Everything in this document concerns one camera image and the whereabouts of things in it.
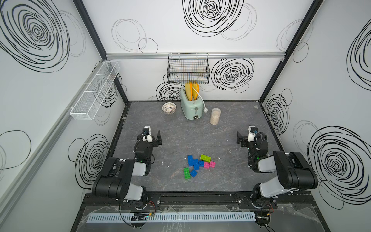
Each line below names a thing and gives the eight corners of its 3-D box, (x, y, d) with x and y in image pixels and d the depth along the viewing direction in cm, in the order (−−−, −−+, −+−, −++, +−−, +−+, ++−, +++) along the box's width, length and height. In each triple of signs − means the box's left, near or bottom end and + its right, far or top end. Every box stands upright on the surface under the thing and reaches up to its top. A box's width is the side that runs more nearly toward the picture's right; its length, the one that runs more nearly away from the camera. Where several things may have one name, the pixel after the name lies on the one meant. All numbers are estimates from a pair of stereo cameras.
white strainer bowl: (160, 110, 116) (159, 106, 112) (169, 104, 121) (169, 99, 117) (168, 116, 112) (168, 112, 108) (177, 109, 117) (177, 105, 113)
